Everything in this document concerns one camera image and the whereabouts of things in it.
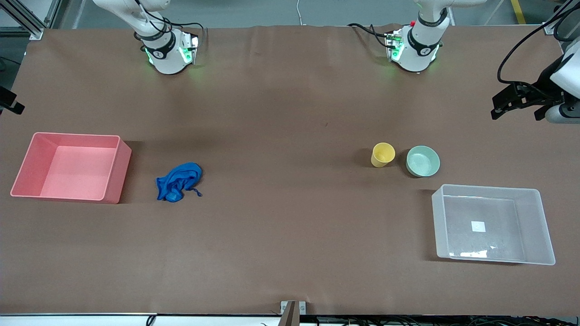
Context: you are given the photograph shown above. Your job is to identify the mint green bowl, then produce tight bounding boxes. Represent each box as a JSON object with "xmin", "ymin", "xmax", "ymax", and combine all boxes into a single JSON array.
[{"xmin": 406, "ymin": 145, "xmax": 441, "ymax": 177}]

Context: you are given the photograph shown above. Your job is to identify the yellow plastic cup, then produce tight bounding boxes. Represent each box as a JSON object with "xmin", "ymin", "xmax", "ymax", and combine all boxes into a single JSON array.
[{"xmin": 371, "ymin": 143, "xmax": 396, "ymax": 168}]

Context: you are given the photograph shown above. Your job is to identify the blue cloth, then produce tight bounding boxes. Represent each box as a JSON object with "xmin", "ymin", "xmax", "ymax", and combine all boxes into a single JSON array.
[{"xmin": 156, "ymin": 162, "xmax": 203, "ymax": 203}]

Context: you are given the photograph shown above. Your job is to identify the pink plastic bin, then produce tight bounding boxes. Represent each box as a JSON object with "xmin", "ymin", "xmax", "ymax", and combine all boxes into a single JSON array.
[{"xmin": 10, "ymin": 132, "xmax": 132, "ymax": 204}]

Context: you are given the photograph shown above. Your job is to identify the clear plastic bin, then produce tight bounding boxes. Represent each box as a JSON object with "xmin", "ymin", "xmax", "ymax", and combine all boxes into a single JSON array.
[{"xmin": 431, "ymin": 184, "xmax": 556, "ymax": 266}]

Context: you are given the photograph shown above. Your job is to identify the brown table cover sheet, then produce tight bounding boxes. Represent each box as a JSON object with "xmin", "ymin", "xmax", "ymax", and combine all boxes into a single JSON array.
[{"xmin": 0, "ymin": 25, "xmax": 580, "ymax": 316}]

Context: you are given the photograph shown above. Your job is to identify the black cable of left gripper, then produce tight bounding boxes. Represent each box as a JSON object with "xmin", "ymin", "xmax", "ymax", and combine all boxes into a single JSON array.
[{"xmin": 497, "ymin": 2, "xmax": 580, "ymax": 85}]

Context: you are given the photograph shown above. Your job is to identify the aluminium frame profile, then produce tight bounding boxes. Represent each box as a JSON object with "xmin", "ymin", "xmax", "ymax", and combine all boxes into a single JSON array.
[
  {"xmin": 0, "ymin": 0, "xmax": 62, "ymax": 40},
  {"xmin": 543, "ymin": 0, "xmax": 580, "ymax": 36}
]

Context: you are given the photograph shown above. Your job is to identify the black cable at left arm base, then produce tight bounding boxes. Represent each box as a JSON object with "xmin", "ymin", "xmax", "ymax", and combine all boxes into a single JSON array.
[{"xmin": 347, "ymin": 23, "xmax": 396, "ymax": 49}]

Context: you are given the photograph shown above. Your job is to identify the black cable at arm base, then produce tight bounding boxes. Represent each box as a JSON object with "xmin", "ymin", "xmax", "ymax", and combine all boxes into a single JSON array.
[
  {"xmin": 347, "ymin": 23, "xmax": 396, "ymax": 49},
  {"xmin": 161, "ymin": 18, "xmax": 208, "ymax": 46}
]

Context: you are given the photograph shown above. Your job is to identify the black cable at right arm base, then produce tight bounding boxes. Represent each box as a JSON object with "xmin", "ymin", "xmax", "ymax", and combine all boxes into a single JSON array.
[{"xmin": 161, "ymin": 18, "xmax": 208, "ymax": 46}]

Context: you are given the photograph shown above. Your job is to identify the white table edge rail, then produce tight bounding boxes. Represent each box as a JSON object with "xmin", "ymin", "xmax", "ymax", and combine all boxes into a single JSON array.
[{"xmin": 0, "ymin": 312, "xmax": 580, "ymax": 326}]

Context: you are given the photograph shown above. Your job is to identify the grey metal bracket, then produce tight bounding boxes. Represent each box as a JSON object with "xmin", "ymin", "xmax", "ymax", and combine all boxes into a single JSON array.
[{"xmin": 280, "ymin": 301, "xmax": 307, "ymax": 326}]

